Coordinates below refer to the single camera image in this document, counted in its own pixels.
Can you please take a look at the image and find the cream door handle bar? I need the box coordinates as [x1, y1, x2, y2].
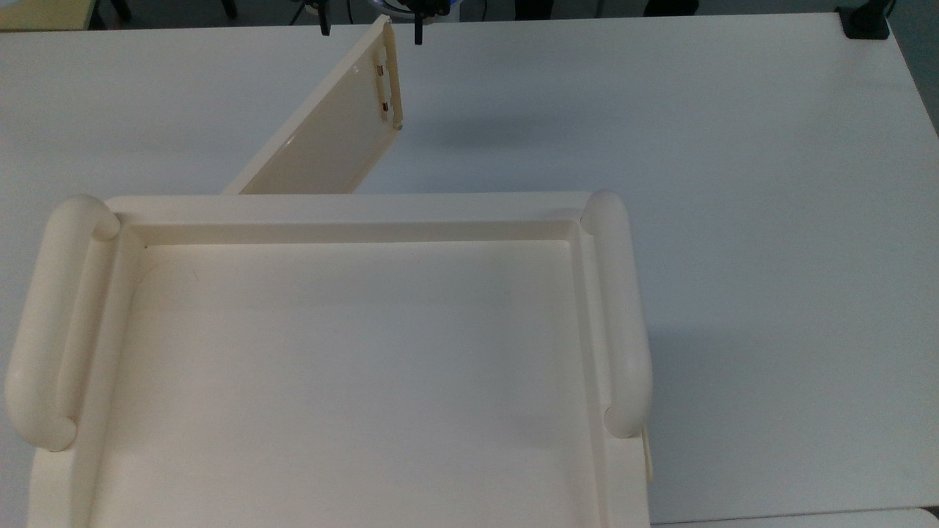
[375, 22, 404, 131]

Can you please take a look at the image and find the cream plastic cabinet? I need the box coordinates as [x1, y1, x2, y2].
[4, 189, 654, 528]

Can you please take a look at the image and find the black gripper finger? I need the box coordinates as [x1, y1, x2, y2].
[408, 0, 451, 46]
[292, 0, 332, 37]

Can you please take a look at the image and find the cream cabinet door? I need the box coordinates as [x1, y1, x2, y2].
[222, 15, 404, 196]

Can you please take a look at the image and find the yellow wooden desk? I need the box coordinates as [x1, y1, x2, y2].
[0, 0, 100, 32]

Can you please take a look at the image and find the black table clamp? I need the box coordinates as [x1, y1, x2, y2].
[836, 0, 896, 40]

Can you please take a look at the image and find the cream tubular cabinet side handle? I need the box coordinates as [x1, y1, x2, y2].
[580, 189, 654, 440]
[4, 194, 121, 452]

